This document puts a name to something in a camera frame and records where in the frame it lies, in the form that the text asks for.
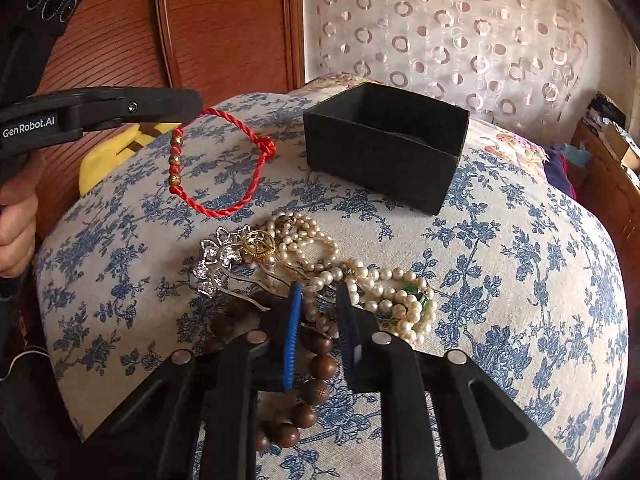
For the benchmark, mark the blue floral cloth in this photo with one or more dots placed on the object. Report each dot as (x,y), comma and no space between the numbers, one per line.
(500,285)

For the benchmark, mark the black cardboard box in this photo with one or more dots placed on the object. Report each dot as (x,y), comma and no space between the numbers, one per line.
(385,155)

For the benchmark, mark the person's left hand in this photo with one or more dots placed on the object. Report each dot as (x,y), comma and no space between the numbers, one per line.
(14,232)

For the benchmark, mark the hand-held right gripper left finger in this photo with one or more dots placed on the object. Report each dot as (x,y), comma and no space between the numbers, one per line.
(294,336)

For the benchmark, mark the reddish wooden headboard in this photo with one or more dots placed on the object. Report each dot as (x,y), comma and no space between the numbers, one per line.
(215,25)

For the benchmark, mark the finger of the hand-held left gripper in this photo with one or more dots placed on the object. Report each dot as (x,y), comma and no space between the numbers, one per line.
(150,105)

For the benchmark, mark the white curtain with circles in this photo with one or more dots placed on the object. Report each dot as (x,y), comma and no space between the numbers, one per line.
(450,25)

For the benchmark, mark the silver flower hair comb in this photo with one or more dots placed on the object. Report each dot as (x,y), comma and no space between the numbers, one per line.
(220,265)

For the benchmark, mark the yellow plastic object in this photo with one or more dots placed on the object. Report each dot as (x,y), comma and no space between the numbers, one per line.
(102,165)

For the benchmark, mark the purple cloth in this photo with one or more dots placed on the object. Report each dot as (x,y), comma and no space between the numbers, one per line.
(557,170)

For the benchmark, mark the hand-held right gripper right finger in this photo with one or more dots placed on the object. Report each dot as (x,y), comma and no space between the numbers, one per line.
(350,331)

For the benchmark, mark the wooden side cabinet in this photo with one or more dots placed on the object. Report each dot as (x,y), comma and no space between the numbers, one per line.
(607,195)

